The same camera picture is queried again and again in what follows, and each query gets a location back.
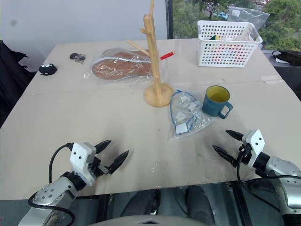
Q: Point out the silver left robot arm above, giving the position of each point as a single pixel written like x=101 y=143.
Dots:
x=53 y=190

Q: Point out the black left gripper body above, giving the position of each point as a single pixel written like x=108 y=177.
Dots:
x=95 y=167

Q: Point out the black fabric bag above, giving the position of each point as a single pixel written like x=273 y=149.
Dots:
x=11 y=77

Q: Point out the blue mug yellow inside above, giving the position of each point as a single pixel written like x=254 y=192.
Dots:
x=212 y=106

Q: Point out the red marker pen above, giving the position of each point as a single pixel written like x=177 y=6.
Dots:
x=167 y=55

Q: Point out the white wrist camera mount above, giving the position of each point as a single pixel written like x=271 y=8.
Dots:
x=81 y=157
x=255 y=143

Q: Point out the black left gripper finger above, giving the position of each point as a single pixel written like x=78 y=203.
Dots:
x=103 y=144
x=117 y=161

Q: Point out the clear crumpled plastic bag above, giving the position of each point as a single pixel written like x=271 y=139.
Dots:
x=249 y=16

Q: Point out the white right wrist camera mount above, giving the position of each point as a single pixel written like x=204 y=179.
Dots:
x=255 y=143

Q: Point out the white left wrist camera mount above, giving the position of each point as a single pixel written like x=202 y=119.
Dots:
x=81 y=157

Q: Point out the clear zip bag white parts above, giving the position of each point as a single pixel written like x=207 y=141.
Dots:
x=185 y=117

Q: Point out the black round pouch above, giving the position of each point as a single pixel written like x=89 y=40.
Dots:
x=47 y=69

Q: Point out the yellow green sponge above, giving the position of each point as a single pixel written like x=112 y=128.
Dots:
x=215 y=37

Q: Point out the white perforated plastic basket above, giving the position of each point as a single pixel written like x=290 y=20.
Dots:
x=225 y=54

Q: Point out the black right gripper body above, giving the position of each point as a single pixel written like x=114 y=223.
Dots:
x=244 y=154

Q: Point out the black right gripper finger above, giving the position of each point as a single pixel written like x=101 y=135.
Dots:
x=224 y=154
x=235 y=135

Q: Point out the dark grey rounded shape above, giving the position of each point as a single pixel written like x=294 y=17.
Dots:
x=200 y=204
x=138 y=203

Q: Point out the black key bunch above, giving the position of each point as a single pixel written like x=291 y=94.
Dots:
x=77 y=57

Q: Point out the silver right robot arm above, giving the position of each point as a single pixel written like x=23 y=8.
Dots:
x=282 y=169

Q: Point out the grey robot torso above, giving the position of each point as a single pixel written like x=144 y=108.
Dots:
x=150 y=221

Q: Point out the dark window frame post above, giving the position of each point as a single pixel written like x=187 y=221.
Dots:
x=169 y=18

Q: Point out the wooden mug tree stand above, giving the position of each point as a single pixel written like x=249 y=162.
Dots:
x=155 y=70

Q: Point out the clear plastic insole bag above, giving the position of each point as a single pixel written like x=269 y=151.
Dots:
x=105 y=63

